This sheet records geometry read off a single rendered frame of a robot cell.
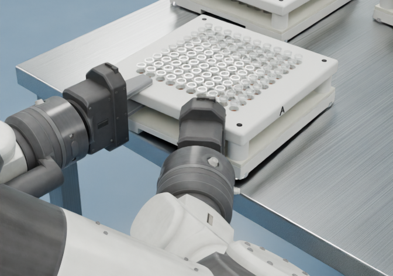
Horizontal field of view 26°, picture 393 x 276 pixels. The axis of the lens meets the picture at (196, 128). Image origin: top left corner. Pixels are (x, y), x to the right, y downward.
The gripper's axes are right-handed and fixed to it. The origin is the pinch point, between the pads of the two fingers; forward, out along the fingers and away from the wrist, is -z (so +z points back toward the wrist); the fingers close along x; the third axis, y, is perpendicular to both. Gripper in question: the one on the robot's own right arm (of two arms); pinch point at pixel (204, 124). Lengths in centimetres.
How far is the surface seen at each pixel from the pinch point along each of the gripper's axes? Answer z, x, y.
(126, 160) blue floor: -114, 91, -32
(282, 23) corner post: -34.6, 2.8, 9.9
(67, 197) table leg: -22.7, 32.0, -25.5
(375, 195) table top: 4.2, 6.7, 22.0
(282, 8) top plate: -33.9, -0.3, 9.7
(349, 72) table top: -26.1, 6.5, 20.6
